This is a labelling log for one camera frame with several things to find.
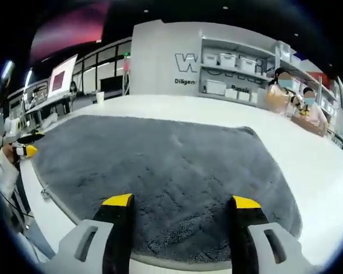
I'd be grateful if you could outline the grey fluffy towel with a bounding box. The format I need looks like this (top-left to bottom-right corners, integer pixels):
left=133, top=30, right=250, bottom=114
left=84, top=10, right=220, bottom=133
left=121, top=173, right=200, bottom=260
left=31, top=114, right=304, bottom=263

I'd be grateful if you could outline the person's left hand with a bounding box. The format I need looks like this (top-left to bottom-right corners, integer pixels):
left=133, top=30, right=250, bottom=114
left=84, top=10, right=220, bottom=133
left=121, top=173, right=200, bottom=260
left=1, top=143, right=20, bottom=166

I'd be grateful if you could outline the grey desk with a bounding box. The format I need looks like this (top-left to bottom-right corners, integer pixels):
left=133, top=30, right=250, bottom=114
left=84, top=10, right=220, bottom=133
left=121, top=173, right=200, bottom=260
left=24, top=92, right=74, bottom=123

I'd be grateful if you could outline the ceiling light strip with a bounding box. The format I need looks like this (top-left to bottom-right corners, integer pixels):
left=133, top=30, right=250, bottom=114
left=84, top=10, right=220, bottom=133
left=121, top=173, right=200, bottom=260
left=1, top=59, right=15, bottom=79
left=23, top=68, right=34, bottom=91

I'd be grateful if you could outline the white projection screen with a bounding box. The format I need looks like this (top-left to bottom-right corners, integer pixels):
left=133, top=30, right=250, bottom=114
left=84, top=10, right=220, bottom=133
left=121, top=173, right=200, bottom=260
left=47, top=54, right=78, bottom=100

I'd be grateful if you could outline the black monitor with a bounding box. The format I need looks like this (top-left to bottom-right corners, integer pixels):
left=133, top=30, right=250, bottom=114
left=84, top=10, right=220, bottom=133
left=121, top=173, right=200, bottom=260
left=99, top=75, right=126, bottom=92

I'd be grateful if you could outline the wooden tray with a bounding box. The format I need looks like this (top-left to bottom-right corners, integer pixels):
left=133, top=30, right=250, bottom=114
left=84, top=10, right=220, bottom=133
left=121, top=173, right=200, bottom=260
left=291, top=114, right=328, bottom=138

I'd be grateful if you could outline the black cable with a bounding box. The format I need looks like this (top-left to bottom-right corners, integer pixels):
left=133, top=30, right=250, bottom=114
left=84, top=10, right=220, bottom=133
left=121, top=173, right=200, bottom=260
left=4, top=194, right=34, bottom=219

